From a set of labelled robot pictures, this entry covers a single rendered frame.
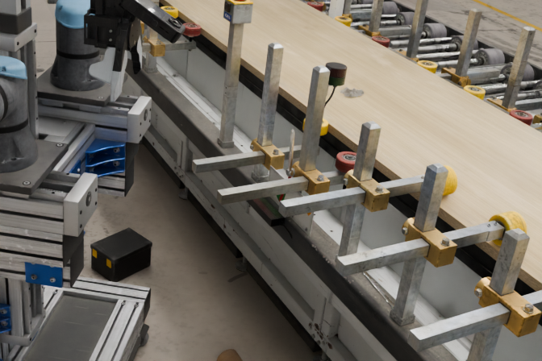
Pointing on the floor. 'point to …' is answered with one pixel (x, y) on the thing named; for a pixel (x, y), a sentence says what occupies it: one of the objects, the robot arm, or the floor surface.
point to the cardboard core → (229, 355)
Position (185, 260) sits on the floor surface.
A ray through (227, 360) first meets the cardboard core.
